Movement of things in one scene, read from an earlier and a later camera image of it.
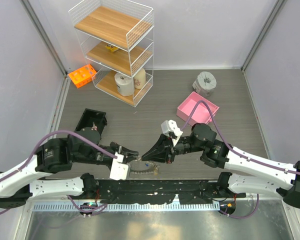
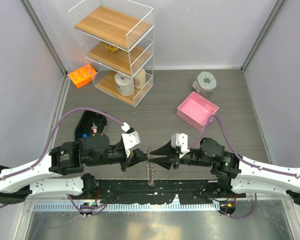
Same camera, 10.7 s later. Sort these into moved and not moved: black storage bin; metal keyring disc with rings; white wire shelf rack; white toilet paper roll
Moved: metal keyring disc with rings
Not moved: white wire shelf rack; white toilet paper roll; black storage bin
